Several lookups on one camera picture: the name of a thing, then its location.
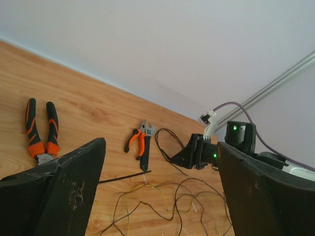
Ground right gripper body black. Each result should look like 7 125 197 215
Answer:
195 135 218 170

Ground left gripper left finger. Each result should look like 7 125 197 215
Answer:
0 138 106 236

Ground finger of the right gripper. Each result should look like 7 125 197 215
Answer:
170 134 198 169

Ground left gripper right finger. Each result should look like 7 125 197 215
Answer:
217 142 315 236

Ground black wire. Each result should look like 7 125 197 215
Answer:
99 128 233 236

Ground black zip tie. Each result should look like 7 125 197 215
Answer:
98 170 152 184

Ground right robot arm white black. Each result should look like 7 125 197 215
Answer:
170 121 315 181

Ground small orange black pliers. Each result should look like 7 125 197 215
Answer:
124 119 148 161

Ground large orange black pliers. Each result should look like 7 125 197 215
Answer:
24 97 62 167

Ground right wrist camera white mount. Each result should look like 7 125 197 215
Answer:
198 109 218 141

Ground adjustable wrench black handle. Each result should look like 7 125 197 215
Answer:
139 123 156 172

